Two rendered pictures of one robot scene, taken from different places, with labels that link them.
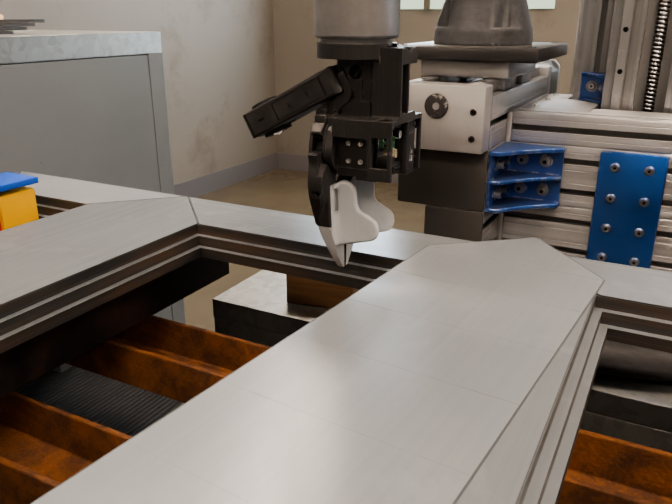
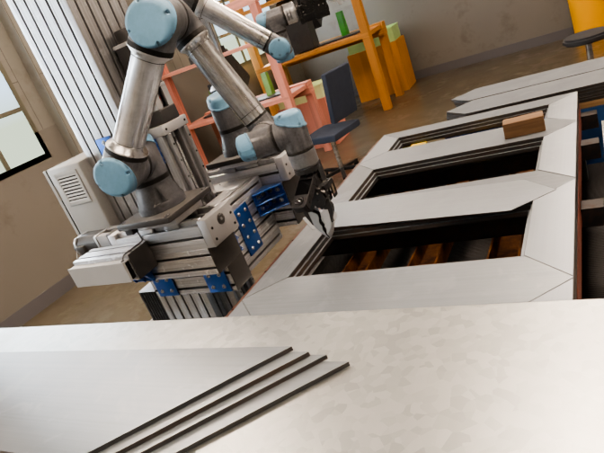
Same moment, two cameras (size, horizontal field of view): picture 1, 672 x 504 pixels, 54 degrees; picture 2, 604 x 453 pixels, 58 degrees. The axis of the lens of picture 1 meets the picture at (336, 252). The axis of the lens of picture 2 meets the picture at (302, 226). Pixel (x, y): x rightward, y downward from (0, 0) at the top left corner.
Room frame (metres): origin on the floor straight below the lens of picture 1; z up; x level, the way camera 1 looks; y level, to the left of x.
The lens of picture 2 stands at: (0.54, 1.39, 1.42)
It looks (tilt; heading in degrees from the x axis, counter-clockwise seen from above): 20 degrees down; 275
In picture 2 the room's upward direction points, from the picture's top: 21 degrees counter-clockwise
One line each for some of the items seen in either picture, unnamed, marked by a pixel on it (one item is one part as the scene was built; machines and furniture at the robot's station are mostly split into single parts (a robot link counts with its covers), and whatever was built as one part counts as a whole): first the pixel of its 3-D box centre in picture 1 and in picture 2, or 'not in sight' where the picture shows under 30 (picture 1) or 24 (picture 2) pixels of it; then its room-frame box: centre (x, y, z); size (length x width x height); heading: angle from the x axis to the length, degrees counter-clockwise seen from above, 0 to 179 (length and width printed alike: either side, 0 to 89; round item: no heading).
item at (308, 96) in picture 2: not in sight; (253, 89); (1.08, -4.73, 0.87); 1.41 x 1.20 x 1.74; 152
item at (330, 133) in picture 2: not in sight; (330, 128); (0.44, -3.32, 0.46); 0.54 x 0.52 x 0.93; 160
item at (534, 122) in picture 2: not in sight; (523, 125); (-0.07, -0.29, 0.87); 0.12 x 0.06 x 0.05; 157
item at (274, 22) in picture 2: not in sight; (271, 21); (0.57, -0.79, 1.43); 0.11 x 0.08 x 0.09; 177
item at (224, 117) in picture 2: not in sight; (226, 108); (0.84, -0.67, 1.20); 0.13 x 0.12 x 0.14; 87
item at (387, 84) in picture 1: (363, 112); (315, 185); (0.60, -0.03, 1.00); 0.09 x 0.08 x 0.12; 62
